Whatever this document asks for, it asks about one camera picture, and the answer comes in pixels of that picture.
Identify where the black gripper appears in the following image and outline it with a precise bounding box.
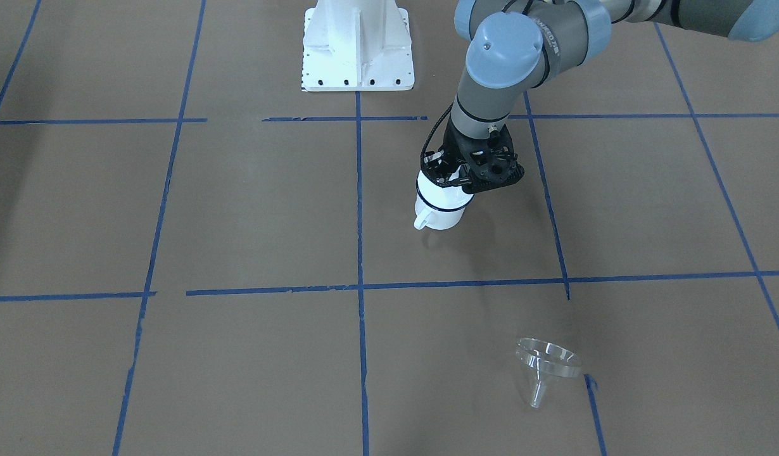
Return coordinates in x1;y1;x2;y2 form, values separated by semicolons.
422;118;485;188

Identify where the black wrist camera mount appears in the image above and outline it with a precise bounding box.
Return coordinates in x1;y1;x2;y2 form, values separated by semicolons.
459;126;524;194

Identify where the white camera stand pole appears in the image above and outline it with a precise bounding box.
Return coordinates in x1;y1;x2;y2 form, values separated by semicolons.
301;1;415;92

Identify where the white enamel mug blue rim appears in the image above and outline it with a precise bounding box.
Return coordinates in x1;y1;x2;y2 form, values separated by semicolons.
413;208;466;231

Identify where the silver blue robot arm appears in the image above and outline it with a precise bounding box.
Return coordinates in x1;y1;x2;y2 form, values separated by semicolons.
419;1;779;194

